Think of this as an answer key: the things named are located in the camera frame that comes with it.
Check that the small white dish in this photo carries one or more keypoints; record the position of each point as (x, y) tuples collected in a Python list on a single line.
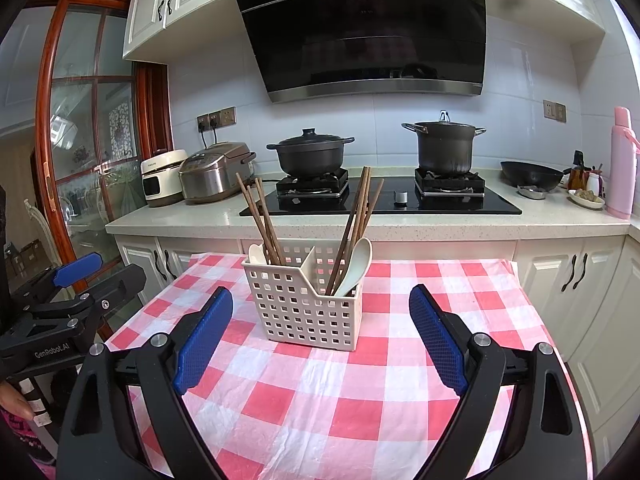
[(586, 201)]

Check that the black glass range hood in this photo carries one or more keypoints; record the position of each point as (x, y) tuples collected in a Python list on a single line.
[(365, 35)]

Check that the white electric cooker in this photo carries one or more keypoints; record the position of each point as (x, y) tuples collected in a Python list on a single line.
[(160, 180)]

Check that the black wok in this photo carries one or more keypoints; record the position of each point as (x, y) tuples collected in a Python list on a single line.
[(532, 174)]

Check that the red white checkered tablecloth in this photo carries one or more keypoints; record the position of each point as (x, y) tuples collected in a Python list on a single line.
[(325, 410)]

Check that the dark seasoning bottle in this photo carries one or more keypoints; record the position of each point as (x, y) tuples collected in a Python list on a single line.
[(577, 172)]

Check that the person's left hand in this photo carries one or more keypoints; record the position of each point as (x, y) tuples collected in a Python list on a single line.
[(15, 402)]

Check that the black glass gas cooktop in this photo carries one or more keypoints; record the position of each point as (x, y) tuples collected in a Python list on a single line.
[(390, 205)]

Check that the black casserole pot with lid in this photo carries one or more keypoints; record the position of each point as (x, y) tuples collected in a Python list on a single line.
[(310, 152)]

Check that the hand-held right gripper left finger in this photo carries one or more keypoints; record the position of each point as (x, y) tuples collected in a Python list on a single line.
[(205, 340)]

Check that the silver rice cooker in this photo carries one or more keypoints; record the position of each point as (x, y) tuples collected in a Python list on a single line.
[(215, 175)]

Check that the white plastic utensil basket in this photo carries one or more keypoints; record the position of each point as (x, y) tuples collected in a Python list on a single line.
[(305, 310)]

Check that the black tall stock pot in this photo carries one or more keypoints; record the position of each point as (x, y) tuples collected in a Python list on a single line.
[(445, 145)]

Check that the pink thermos bottle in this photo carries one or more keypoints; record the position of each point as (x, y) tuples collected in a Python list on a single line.
[(622, 170)]

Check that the white seasoning jar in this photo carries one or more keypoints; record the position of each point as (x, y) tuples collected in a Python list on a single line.
[(594, 183)]

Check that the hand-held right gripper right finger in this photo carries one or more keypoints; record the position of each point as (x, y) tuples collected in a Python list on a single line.
[(437, 340)]

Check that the wooden framed glass door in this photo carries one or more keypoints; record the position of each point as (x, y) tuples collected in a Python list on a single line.
[(42, 110)]

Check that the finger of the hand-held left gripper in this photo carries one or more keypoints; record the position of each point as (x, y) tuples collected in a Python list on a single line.
[(110, 290), (77, 270)]

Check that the white stone countertop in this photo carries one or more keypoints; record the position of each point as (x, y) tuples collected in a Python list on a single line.
[(175, 220)]

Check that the small metal dish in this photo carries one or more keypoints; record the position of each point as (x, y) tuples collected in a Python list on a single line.
[(531, 192)]

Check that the gold triple wall socket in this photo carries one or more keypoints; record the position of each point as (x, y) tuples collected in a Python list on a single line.
[(225, 116)]

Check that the white ceramic spoon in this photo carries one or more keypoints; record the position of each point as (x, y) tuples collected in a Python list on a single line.
[(360, 255), (256, 254)]

